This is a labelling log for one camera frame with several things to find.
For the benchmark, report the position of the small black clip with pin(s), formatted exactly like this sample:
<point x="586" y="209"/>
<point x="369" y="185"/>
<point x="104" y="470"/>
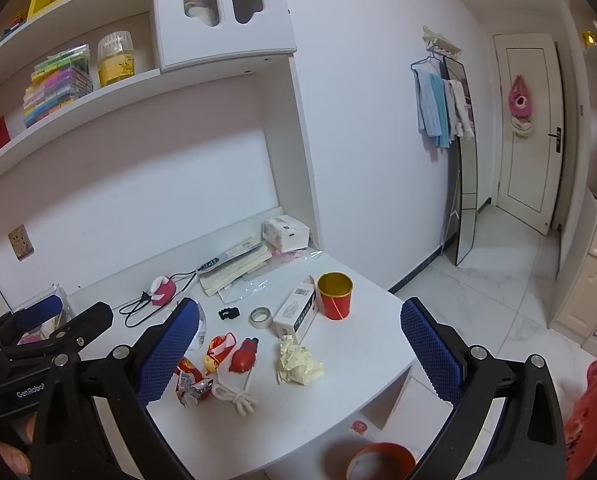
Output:
<point x="228" y="314"/>

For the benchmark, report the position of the white wall hook rack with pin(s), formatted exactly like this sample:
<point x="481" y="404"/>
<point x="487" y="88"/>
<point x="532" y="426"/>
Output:
<point x="441" y="40"/>

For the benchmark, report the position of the orange trash bin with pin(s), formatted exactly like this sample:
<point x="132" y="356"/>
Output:
<point x="396" y="455"/>

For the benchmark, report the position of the clear plastic sheet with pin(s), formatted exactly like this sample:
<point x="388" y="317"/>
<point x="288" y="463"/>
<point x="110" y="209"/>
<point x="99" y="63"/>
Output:
<point x="258" y="285"/>

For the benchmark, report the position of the small red toy bottle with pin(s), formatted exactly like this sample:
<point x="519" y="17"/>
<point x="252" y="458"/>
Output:
<point x="242" y="357"/>

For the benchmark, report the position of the small pink sticker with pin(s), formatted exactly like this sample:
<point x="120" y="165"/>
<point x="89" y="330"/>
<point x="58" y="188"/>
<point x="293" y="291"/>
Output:
<point x="359" y="426"/>

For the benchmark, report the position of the clear tape roll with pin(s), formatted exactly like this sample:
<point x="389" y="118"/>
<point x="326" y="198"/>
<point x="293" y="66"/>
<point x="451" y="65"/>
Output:
<point x="252" y="316"/>

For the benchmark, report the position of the yellow jar with white lid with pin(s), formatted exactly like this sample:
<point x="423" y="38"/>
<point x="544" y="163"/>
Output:
<point x="116" y="67"/>

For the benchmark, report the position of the cream cabinet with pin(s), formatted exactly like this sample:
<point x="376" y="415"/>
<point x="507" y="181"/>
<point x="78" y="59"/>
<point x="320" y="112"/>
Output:
<point x="588" y="300"/>

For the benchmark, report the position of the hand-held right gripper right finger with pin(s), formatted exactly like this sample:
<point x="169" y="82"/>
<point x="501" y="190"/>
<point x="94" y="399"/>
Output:
<point x="431" y="355"/>

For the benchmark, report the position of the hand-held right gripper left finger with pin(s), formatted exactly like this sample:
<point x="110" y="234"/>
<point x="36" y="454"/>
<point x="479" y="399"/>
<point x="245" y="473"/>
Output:
<point x="168" y="355"/>

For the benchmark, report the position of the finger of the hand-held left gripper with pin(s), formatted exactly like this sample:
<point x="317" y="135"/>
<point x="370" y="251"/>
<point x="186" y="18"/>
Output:
<point x="38" y="310"/>
<point x="91" y="317"/>

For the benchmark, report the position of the pink and white device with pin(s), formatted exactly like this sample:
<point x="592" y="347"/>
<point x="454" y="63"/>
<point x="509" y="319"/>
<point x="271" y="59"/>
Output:
<point x="164" y="291"/>

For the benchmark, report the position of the person's left hand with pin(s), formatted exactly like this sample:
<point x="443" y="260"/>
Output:
<point x="11" y="460"/>

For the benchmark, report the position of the white cabinet door with windows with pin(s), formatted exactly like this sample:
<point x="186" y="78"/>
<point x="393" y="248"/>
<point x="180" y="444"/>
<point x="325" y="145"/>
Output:
<point x="278" y="20"/>

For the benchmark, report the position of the light blue towel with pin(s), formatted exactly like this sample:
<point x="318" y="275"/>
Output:
<point x="428" y="110"/>

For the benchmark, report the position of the clear acrylic box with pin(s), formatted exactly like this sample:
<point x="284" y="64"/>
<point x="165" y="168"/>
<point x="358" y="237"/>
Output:
<point x="64" y="305"/>

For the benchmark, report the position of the red cup with gold inside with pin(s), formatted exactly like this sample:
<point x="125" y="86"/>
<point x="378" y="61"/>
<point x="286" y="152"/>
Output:
<point x="336" y="305"/>

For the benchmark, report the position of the row of small toy figures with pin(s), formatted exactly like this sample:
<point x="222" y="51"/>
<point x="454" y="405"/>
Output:
<point x="8" y="27"/>

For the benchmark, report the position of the white cardboard box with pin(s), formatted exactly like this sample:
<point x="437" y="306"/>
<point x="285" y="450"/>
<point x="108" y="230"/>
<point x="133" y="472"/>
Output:
<point x="286" y="232"/>

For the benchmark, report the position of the long white carton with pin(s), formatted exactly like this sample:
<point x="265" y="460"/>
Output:
<point x="296" y="315"/>

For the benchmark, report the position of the red foil snack wrapper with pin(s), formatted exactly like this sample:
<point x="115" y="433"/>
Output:
<point x="191" y="385"/>

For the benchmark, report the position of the white and pink cloth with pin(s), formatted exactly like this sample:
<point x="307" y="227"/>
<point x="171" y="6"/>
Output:
<point x="461" y="110"/>

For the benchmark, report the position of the yellow lined paper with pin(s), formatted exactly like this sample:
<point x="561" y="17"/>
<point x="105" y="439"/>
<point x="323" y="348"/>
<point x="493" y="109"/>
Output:
<point x="301" y="365"/>

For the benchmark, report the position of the orange patterned blanket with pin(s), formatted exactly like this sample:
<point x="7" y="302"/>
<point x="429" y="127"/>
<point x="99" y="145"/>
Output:
<point x="593" y="410"/>

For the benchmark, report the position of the red and yellow pouch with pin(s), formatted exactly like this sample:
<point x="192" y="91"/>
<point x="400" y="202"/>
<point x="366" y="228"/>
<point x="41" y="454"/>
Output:
<point x="218" y="350"/>

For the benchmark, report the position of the pink plush bag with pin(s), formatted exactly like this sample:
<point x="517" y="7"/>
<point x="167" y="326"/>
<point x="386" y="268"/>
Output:
<point x="519" y="100"/>

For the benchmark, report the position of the black framed standing mirror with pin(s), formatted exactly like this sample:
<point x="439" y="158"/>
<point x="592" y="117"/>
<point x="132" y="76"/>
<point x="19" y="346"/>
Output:
<point x="466" y="210"/>

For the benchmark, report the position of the beige wall outlet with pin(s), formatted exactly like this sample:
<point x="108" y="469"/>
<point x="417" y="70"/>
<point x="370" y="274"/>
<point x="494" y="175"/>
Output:
<point x="21" y="242"/>

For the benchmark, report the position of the stack of colourful boxes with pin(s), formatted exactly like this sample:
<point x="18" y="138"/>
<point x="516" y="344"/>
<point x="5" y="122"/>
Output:
<point x="53" y="90"/>

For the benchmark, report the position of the stack of paper booklets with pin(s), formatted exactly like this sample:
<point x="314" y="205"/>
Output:
<point x="238" y="272"/>

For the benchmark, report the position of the white and black thermometer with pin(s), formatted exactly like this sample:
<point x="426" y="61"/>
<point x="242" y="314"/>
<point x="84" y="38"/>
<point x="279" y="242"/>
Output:
<point x="213" y="264"/>

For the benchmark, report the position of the white wall shelf unit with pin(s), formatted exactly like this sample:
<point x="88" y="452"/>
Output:
<point x="128" y="85"/>

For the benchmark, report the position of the white room door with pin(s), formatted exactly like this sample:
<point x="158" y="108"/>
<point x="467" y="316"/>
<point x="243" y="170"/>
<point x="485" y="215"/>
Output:
<point x="528" y="170"/>

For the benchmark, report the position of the gold ornament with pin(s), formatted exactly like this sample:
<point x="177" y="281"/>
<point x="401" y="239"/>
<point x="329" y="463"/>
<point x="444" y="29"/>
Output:
<point x="588" y="39"/>

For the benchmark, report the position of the white plush item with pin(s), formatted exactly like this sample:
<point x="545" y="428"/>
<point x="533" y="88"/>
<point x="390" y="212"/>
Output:
<point x="522" y="127"/>

